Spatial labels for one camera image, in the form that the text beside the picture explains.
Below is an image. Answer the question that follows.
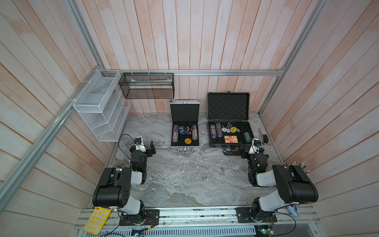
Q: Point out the yellow calculator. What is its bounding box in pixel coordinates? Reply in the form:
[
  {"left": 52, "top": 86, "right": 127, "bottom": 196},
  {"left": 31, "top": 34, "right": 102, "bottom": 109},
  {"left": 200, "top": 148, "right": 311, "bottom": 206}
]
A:
[{"left": 84, "top": 207, "right": 111, "bottom": 235}]

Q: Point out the red playing card deck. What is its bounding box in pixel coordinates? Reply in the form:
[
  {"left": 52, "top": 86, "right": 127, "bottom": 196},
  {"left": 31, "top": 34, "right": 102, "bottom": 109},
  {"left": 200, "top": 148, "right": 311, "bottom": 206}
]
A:
[{"left": 224, "top": 135, "right": 238, "bottom": 144}]

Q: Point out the chip stack silver case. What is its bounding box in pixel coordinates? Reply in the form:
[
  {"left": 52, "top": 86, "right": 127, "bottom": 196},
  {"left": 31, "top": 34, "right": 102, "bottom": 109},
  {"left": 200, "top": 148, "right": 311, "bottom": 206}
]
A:
[
  {"left": 172, "top": 124, "right": 179, "bottom": 143},
  {"left": 191, "top": 124, "right": 198, "bottom": 140}
]

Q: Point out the grey black stapler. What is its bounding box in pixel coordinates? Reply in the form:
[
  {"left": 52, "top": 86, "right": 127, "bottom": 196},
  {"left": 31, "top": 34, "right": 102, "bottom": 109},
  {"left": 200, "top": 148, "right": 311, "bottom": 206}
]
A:
[{"left": 258, "top": 128, "right": 269, "bottom": 145}]

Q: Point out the black mesh basket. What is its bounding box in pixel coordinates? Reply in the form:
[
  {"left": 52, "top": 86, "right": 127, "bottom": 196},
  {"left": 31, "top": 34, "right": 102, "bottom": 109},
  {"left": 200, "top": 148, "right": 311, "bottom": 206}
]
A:
[{"left": 119, "top": 73, "right": 175, "bottom": 99}]

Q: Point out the black poker set case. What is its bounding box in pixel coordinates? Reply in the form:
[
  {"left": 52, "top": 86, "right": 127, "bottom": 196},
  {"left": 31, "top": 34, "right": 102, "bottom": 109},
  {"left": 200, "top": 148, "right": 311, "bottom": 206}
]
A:
[{"left": 207, "top": 92, "right": 254, "bottom": 156}]

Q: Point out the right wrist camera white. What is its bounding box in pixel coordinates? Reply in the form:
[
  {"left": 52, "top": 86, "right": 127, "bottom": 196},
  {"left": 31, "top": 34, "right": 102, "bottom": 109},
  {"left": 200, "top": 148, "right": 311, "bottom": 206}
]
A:
[{"left": 249, "top": 138, "right": 262, "bottom": 154}]

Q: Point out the purple poker chip stack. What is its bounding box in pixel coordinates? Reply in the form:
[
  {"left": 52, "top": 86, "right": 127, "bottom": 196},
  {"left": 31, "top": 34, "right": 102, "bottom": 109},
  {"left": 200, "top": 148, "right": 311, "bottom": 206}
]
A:
[{"left": 215, "top": 122, "right": 223, "bottom": 138}]

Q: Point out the right chip stack silver case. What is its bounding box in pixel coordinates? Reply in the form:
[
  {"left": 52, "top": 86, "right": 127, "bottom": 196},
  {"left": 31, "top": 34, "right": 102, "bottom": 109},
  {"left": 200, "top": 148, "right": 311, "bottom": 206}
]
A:
[{"left": 191, "top": 124, "right": 198, "bottom": 140}]

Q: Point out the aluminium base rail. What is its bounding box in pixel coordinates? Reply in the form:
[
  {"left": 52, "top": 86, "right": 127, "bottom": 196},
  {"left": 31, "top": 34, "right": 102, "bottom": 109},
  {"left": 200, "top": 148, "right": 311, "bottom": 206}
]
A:
[{"left": 73, "top": 203, "right": 320, "bottom": 237}]

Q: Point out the blue object on rail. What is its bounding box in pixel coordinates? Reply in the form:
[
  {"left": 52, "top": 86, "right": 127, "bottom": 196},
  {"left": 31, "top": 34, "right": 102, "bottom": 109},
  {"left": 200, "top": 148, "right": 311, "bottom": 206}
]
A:
[{"left": 287, "top": 205, "right": 299, "bottom": 217}]

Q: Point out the red pen cup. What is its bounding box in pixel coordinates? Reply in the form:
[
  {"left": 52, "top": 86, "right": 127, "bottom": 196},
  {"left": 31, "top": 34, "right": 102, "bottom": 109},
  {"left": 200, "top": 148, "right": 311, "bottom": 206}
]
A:
[{"left": 292, "top": 161, "right": 310, "bottom": 175}]

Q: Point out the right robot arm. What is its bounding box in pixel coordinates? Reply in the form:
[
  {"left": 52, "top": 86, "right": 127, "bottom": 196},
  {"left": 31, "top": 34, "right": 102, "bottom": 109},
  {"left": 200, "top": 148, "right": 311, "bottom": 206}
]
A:
[{"left": 235, "top": 139, "right": 319, "bottom": 223}]

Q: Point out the silver poker set case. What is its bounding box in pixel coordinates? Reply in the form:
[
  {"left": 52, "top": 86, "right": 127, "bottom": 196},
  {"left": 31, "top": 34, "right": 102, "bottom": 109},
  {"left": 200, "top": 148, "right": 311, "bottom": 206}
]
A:
[{"left": 170, "top": 100, "right": 200, "bottom": 154}]

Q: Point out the tape roll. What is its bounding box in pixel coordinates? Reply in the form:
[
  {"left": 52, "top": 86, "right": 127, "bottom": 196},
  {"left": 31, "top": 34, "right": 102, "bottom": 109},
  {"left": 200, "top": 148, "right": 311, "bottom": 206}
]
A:
[{"left": 114, "top": 161, "right": 129, "bottom": 168}]

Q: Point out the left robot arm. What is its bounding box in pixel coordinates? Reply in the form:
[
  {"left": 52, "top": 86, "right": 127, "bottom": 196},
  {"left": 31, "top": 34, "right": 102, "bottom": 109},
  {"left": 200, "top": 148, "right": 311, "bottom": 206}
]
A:
[{"left": 92, "top": 137, "right": 156, "bottom": 226}]

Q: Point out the left chip stack silver case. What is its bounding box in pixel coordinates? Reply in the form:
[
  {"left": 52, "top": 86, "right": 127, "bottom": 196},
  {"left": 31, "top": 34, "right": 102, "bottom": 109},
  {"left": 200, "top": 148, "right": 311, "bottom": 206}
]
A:
[{"left": 172, "top": 124, "right": 179, "bottom": 143}]

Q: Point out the white wire mesh shelf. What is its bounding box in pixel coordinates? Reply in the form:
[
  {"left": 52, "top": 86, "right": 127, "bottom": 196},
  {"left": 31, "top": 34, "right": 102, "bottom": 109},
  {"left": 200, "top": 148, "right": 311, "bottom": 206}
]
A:
[{"left": 74, "top": 70, "right": 130, "bottom": 142}]

